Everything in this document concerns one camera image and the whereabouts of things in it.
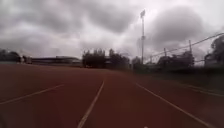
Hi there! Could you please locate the row of trees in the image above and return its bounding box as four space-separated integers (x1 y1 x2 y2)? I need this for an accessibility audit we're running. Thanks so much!
81 48 131 70

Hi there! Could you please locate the small clump of trees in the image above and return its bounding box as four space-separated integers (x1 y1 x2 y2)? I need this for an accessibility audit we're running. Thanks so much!
131 56 142 70

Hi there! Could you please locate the tall floodlight pole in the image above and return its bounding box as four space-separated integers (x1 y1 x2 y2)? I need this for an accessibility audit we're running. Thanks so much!
139 9 147 65

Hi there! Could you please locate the red running track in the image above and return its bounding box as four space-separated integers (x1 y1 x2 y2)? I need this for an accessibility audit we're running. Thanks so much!
0 63 224 128

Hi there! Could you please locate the low long building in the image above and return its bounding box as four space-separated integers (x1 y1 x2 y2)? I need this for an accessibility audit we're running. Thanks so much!
30 55 83 66

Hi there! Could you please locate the clump of dark trees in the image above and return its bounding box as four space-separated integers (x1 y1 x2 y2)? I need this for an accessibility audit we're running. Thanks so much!
155 50 196 70

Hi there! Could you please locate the pale kerb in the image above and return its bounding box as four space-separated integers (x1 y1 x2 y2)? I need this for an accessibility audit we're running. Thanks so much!
184 85 224 98

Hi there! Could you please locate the large tree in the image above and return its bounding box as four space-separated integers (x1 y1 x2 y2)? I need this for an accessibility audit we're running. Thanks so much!
204 34 224 67

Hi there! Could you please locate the wire fence with posts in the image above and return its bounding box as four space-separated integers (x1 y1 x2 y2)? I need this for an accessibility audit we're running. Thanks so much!
145 32 224 72

